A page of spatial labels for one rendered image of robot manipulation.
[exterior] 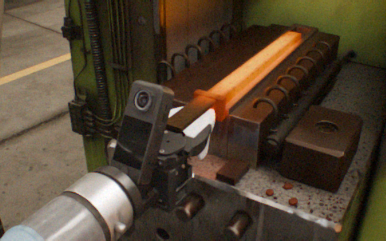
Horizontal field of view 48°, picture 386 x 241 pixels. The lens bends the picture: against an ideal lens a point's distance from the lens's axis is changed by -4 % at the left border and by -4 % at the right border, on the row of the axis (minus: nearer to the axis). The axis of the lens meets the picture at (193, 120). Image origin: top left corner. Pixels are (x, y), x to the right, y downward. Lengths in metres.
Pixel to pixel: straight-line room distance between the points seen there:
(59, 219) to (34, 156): 1.98
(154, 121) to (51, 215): 0.15
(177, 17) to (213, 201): 0.38
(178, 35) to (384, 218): 0.50
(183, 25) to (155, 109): 0.43
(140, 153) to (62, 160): 1.86
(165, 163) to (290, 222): 0.20
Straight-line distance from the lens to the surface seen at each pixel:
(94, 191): 0.46
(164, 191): 0.54
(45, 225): 0.43
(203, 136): 0.55
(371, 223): 0.84
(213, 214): 0.67
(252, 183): 0.64
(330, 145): 0.62
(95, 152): 1.11
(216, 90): 0.66
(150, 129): 0.49
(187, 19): 0.91
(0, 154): 2.50
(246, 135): 0.64
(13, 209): 2.11
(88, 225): 0.44
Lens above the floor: 1.31
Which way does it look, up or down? 31 degrees down
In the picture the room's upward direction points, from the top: straight up
